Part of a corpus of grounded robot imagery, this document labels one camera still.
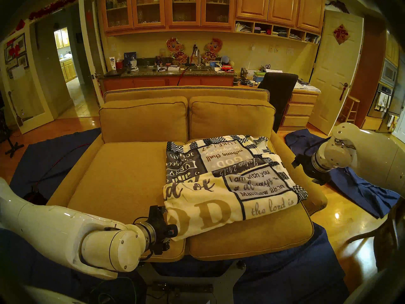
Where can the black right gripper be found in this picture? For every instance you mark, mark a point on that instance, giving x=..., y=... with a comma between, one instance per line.
x=308, y=170

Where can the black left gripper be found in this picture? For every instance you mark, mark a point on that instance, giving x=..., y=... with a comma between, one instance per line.
x=159, y=230

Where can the printed scripture fleece blanket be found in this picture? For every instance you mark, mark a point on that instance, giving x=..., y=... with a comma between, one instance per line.
x=227, y=186

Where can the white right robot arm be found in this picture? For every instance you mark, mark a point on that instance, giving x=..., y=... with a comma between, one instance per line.
x=364, y=154

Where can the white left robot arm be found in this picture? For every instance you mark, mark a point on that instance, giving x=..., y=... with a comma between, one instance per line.
x=63, y=233

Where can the crumpled navy cloth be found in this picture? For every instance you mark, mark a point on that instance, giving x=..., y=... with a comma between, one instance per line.
x=357, y=189

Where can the wooden desk with drawers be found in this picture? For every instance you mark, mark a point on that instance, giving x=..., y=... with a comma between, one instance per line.
x=300, y=108

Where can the black power strip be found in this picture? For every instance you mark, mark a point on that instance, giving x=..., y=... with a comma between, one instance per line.
x=186, y=288

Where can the mustard sofa seat cushion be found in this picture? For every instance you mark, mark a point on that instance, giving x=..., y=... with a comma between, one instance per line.
x=120, y=180
x=253, y=240

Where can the wooden stool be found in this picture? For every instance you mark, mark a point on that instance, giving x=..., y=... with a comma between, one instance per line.
x=352, y=99

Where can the dark office chair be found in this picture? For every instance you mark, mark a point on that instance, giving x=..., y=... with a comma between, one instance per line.
x=278, y=88

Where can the mustard sofa back cushion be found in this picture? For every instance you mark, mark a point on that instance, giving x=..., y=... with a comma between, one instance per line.
x=231, y=116
x=142, y=119

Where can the white hanging towel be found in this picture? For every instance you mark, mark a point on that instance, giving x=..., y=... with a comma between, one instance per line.
x=381, y=101
x=392, y=122

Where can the white panel door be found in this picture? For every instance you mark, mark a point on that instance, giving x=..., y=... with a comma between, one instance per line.
x=332, y=69

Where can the large navy floor cloth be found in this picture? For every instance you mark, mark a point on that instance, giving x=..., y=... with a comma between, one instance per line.
x=47, y=161

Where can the red diamond door ornament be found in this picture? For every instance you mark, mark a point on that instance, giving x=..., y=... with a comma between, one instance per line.
x=341, y=34

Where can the mustard fabric loveseat sofa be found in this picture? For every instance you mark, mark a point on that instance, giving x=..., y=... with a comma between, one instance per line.
x=133, y=92

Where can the wooden cubby shelf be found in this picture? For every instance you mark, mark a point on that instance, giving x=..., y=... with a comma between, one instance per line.
x=281, y=31

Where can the granite top counter cabinet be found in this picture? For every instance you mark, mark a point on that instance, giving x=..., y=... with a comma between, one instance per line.
x=152, y=81

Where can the chrome sink faucet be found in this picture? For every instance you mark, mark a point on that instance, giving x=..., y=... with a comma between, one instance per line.
x=196, y=58

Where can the black floor stand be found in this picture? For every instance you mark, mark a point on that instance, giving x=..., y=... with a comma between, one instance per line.
x=12, y=147

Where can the small red box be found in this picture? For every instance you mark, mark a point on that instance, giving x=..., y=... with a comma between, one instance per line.
x=119, y=64

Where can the white lotion bottle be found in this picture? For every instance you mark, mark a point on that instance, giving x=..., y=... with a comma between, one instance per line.
x=112, y=62

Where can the white glass french door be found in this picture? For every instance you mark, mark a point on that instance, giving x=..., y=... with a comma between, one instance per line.
x=28, y=100

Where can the red garland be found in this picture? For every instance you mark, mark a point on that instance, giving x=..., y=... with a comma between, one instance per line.
x=53, y=5

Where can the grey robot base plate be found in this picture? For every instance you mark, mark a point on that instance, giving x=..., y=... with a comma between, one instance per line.
x=226, y=284

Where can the steel wall oven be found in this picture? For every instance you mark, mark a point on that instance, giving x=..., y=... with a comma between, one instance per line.
x=388, y=73

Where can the cartoon pig wall decoration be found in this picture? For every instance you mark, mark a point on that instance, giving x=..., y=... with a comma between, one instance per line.
x=175, y=47
x=212, y=47

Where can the dark standing picture frame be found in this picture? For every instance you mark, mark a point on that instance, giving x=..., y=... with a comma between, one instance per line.
x=129, y=58

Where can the wooden wall cabinets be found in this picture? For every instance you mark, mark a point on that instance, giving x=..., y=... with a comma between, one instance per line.
x=253, y=4

